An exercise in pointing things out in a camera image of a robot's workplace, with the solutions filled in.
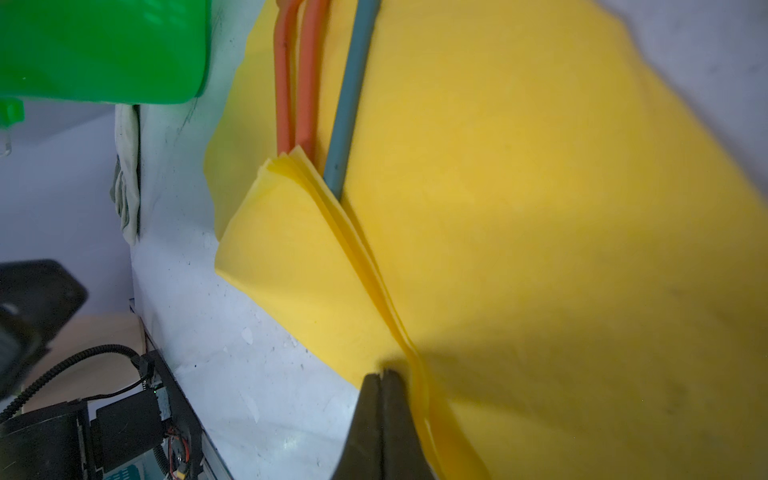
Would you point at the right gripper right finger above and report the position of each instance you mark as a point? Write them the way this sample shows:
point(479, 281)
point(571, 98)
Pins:
point(402, 453)

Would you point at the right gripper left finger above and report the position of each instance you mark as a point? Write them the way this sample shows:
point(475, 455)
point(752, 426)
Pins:
point(361, 456)

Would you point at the yellow paper napkin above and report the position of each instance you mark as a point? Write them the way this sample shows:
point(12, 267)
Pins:
point(535, 231)

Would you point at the teal plastic knife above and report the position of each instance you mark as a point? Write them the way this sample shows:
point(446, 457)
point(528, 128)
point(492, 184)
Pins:
point(349, 98)

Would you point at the orange plastic spoon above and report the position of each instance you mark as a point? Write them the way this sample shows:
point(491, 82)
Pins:
point(310, 46)

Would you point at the orange plastic fork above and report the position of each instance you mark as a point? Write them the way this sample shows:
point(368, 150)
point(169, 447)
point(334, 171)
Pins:
point(283, 45)

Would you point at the green plastic basket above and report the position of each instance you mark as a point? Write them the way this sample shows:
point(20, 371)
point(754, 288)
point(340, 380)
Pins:
point(113, 52)

